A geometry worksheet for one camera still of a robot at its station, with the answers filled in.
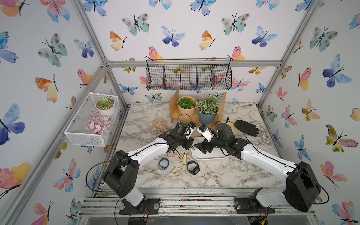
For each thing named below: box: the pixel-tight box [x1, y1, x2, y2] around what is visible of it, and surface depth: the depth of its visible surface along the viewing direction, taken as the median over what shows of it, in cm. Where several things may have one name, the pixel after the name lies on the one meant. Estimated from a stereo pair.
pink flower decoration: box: [85, 116, 111, 135], surface depth 64 cm
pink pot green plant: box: [177, 95, 198, 120], surface depth 97 cm
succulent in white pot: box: [95, 97, 115, 116], surface depth 73 cm
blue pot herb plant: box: [196, 93, 221, 125], surface depth 90 cm
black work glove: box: [233, 120, 260, 137], surface depth 106 cm
